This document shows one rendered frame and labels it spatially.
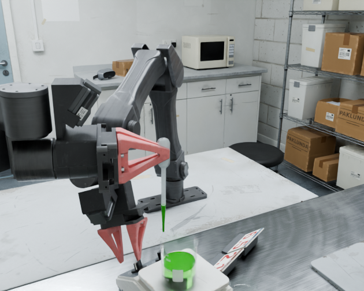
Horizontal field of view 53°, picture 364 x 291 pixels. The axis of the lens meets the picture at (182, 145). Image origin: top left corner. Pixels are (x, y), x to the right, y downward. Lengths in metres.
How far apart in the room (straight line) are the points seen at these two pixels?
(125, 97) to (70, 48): 2.78
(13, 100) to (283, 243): 0.69
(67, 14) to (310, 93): 2.15
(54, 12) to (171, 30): 1.10
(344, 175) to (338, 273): 2.23
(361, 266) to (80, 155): 0.65
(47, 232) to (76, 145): 0.55
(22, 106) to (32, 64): 2.98
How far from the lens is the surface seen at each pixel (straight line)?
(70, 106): 0.48
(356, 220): 1.10
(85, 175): 0.51
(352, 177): 3.03
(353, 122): 2.91
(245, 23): 4.26
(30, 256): 0.93
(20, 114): 0.48
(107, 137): 0.49
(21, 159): 0.51
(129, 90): 0.74
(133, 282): 0.71
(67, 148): 0.48
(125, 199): 0.67
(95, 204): 0.62
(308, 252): 0.93
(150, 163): 0.52
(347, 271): 0.88
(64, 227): 1.01
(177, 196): 1.05
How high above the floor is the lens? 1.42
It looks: 20 degrees down
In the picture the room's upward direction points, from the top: straight up
